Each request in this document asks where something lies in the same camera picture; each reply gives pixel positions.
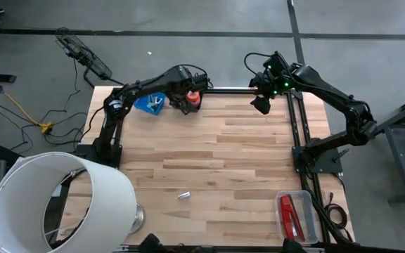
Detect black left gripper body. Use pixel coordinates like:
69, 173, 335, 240
167, 72, 210, 106

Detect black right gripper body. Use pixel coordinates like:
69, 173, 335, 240
248, 52, 291, 98

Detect orange tape roll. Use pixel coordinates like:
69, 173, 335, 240
186, 90, 202, 108

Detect red stapler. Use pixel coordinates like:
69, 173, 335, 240
279, 194, 307, 243

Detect black plastic basket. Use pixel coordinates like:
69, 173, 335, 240
169, 90, 204, 116

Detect blue plastic basket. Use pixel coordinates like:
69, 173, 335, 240
134, 91, 167, 116

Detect black floor fan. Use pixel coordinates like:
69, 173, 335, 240
54, 27, 125, 89

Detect clear plastic container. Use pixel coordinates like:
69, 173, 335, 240
274, 190, 320, 246

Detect large white lampshade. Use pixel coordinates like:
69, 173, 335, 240
0, 151, 139, 253

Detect silver lamp base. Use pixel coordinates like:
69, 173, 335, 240
129, 202, 147, 235

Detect dark metal stand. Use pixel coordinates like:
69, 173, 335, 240
373, 89, 405, 205

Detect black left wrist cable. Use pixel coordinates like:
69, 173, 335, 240
179, 63, 213, 89

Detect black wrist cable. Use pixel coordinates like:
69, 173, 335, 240
179, 63, 213, 89
243, 51, 272, 77

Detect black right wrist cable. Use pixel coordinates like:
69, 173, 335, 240
243, 51, 272, 77

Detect black floor cables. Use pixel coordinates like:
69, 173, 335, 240
0, 58, 96, 148

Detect coiled black cable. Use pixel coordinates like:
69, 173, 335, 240
323, 191, 348, 233

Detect black clamp mount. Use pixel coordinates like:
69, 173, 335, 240
281, 238, 309, 253
137, 233, 170, 253

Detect yellow extension cord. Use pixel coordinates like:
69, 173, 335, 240
4, 91, 54, 135

